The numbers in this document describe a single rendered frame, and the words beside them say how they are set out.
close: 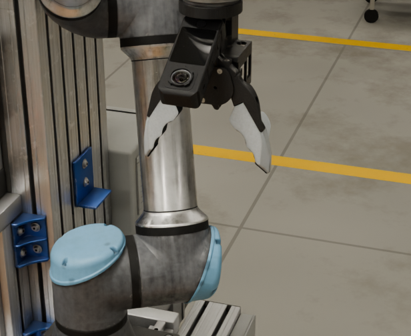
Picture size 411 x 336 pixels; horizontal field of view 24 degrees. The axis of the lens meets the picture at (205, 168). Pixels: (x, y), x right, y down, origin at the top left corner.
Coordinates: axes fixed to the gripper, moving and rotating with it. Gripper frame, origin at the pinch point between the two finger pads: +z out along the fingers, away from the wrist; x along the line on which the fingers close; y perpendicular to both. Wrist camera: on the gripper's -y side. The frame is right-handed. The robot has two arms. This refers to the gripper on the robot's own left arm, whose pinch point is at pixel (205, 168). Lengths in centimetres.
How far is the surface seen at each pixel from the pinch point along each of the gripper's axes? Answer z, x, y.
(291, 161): 152, 56, 309
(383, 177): 152, 12, 306
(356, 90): 152, 42, 409
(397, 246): 152, -2, 246
